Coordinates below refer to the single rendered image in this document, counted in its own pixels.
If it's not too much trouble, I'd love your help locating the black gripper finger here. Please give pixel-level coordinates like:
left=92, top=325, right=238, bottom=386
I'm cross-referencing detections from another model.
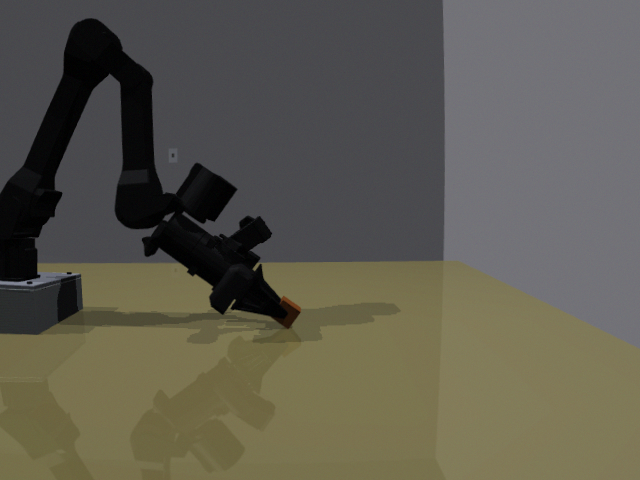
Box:
left=230, top=271, right=288, bottom=319
left=252, top=263, right=281, bottom=303

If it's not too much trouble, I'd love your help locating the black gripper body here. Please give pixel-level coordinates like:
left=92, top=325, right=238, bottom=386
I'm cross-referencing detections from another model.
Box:
left=184, top=232, right=260, bottom=315

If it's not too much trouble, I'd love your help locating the orange block with dark square face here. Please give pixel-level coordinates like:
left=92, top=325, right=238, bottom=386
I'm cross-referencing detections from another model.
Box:
left=270, top=296, right=301, bottom=329

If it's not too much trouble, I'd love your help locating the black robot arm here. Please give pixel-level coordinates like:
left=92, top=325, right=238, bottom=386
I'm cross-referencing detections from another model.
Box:
left=0, top=18, right=272, bottom=282

